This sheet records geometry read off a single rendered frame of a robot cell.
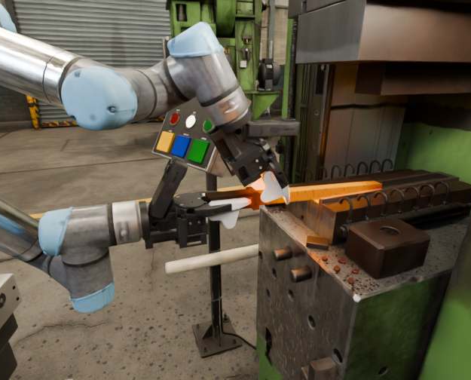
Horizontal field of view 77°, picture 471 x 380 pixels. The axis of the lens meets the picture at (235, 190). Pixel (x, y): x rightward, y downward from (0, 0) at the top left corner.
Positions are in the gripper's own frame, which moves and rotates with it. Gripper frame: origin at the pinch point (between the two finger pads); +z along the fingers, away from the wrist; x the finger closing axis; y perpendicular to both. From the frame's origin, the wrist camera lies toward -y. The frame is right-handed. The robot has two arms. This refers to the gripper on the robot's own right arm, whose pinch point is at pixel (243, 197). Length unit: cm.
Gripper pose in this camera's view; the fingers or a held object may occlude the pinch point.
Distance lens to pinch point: 59.3
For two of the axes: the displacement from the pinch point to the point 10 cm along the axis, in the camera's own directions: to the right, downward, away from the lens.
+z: 9.4, -1.1, 3.3
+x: 3.4, 3.4, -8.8
